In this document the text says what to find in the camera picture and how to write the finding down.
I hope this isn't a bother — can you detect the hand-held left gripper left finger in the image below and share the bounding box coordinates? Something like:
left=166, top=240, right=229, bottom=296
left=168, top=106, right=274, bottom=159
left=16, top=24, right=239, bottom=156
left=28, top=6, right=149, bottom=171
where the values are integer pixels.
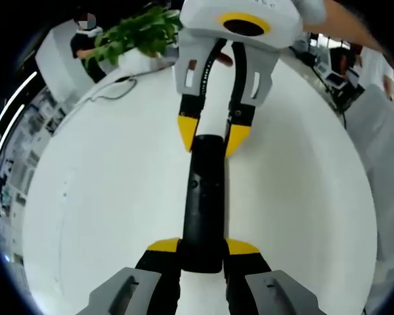
left=75, top=238, right=182, bottom=315

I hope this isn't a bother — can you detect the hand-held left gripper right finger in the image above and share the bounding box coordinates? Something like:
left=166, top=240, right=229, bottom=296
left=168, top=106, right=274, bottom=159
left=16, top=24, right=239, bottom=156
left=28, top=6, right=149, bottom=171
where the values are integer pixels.
left=222, top=238, right=326, bottom=315

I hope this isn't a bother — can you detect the black remote control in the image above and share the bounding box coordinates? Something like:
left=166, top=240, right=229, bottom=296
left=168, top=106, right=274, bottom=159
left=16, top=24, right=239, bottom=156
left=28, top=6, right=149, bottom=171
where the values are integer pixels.
left=181, top=133, right=231, bottom=274

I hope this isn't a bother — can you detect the green potted plant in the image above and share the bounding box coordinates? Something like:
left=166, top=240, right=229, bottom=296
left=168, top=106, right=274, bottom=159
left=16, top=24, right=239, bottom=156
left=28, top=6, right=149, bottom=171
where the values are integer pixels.
left=84, top=5, right=184, bottom=70

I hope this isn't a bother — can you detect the white plant pot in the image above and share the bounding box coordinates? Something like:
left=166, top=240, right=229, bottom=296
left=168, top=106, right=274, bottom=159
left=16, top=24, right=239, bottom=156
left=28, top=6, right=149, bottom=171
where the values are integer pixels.
left=119, top=48, right=159, bottom=75

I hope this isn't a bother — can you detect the white square pillar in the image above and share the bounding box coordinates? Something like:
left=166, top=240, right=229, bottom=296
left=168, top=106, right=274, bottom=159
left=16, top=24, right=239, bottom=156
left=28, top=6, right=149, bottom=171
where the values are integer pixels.
left=34, top=25, right=97, bottom=103

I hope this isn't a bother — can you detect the white mesh office chair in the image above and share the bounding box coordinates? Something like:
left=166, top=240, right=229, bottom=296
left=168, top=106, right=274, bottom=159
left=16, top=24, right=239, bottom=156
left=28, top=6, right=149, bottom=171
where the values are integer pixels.
left=343, top=83, right=394, bottom=287

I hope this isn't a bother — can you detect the long ceiling light strip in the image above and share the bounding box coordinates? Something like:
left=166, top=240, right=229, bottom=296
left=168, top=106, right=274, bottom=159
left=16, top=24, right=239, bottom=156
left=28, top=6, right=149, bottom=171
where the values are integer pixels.
left=0, top=71, right=39, bottom=133
left=0, top=104, right=26, bottom=195

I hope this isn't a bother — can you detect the thin cable on table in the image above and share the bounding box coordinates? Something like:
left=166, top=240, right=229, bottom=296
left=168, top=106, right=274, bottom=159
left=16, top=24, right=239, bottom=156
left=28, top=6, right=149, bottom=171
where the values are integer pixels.
left=84, top=74, right=138, bottom=103

